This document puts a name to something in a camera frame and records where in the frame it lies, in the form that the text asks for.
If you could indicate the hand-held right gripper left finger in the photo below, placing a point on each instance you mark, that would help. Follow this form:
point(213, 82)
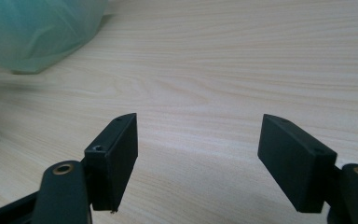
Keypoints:
point(115, 161)

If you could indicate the translucent green plastic bag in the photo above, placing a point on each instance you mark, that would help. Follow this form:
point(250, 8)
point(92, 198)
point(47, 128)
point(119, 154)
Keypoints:
point(34, 31)

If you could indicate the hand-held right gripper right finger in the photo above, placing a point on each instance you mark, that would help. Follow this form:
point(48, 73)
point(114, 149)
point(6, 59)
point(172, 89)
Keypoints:
point(295, 161)

